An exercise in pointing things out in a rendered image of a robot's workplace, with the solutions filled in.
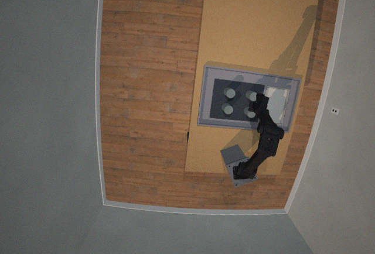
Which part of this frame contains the clear glass jar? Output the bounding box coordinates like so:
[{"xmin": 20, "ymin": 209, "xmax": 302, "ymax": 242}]
[
  {"xmin": 246, "ymin": 91, "xmax": 257, "ymax": 101},
  {"xmin": 222, "ymin": 103, "xmax": 233, "ymax": 114},
  {"xmin": 244, "ymin": 107, "xmax": 255, "ymax": 118},
  {"xmin": 224, "ymin": 87, "xmax": 236, "ymax": 98}
]

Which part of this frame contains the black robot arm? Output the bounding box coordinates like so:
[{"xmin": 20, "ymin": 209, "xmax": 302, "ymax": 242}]
[{"xmin": 233, "ymin": 93, "xmax": 284, "ymax": 180}]

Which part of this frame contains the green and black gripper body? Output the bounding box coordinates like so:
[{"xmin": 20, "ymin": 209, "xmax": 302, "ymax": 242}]
[{"xmin": 248, "ymin": 102, "xmax": 255, "ymax": 112}]

